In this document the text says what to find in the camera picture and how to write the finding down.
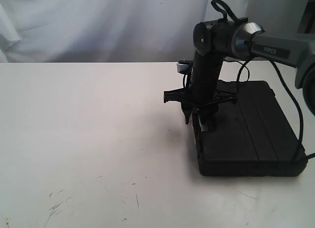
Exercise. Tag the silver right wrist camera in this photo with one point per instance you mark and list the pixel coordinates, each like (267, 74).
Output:
(184, 66)

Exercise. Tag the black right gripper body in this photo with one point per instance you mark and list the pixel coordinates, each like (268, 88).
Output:
(202, 81)

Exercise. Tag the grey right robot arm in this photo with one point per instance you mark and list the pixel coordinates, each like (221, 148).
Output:
(242, 40)

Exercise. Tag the white backdrop curtain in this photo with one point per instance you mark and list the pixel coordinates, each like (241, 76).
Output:
(36, 31)

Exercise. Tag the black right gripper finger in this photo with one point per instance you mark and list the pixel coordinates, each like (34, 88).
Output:
(187, 110)
(207, 121)

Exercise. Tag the black plastic carrying case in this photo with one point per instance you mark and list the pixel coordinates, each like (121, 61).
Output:
(251, 137)

